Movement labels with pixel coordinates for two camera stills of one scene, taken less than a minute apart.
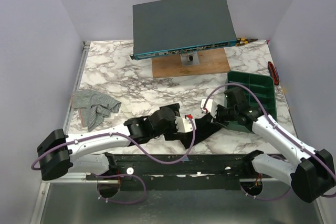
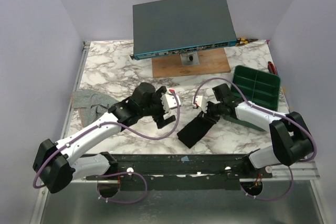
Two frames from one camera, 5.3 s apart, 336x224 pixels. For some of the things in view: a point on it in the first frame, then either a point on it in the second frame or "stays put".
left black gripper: x=175 y=108 -> x=157 y=97
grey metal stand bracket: x=189 y=58 stays put
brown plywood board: x=210 y=61 stays put
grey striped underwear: x=92 y=106 stays put
